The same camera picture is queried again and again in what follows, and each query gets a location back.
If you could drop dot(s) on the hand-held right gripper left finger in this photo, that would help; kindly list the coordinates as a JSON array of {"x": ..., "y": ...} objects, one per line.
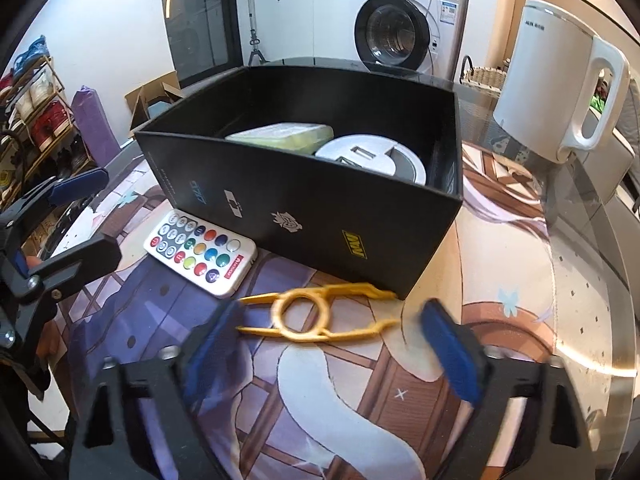
[{"x": 212, "y": 355}]

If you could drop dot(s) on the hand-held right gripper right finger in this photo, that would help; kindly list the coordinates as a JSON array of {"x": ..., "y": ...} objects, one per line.
[{"x": 450, "y": 355}]

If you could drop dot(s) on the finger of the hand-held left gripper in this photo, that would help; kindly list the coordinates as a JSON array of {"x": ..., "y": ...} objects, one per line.
[
  {"x": 80, "y": 185},
  {"x": 75, "y": 265}
]

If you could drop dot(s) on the yellow plastic tweezers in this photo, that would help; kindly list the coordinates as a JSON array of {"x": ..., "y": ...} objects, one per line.
[{"x": 300, "y": 336}]

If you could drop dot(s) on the white remote with coloured buttons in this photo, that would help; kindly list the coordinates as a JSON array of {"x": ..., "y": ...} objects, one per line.
[{"x": 200, "y": 250}]

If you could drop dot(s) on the black cardboard box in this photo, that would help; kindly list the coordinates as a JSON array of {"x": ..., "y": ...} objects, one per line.
[{"x": 300, "y": 210}]

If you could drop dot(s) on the green case with white label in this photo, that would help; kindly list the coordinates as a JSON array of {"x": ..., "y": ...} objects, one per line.
[{"x": 280, "y": 135}]

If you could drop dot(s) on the purple yoga mat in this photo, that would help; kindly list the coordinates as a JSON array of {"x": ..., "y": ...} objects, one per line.
[{"x": 95, "y": 125}]

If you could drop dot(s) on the metal shoe rack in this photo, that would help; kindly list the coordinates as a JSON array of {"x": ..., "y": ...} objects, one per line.
[{"x": 60, "y": 110}]

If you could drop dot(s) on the rows of shoes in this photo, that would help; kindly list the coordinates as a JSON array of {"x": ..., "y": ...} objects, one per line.
[{"x": 40, "y": 100}]

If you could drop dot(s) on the open brown cardboard box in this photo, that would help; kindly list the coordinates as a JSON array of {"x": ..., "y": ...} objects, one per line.
[{"x": 145, "y": 102}]

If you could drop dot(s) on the printed table mat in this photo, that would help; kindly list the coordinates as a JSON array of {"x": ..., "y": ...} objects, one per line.
[{"x": 500, "y": 260}]

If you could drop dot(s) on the dark glass sliding door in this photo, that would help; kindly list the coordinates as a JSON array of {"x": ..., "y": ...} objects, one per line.
[{"x": 200, "y": 20}]

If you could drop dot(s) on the flat mop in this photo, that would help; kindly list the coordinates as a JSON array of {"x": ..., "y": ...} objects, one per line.
[{"x": 255, "y": 35}]

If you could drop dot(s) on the white base cabinet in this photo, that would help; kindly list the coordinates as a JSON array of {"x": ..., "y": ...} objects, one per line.
[{"x": 300, "y": 20}]

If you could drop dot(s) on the wicker basket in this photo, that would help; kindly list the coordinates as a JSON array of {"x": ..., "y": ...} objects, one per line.
[{"x": 482, "y": 77}]

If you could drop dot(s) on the white electric kettle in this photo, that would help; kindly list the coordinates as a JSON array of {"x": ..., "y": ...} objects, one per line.
[{"x": 540, "y": 70}]

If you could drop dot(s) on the white washing machine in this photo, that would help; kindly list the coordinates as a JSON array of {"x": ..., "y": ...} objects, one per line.
[{"x": 450, "y": 25}]

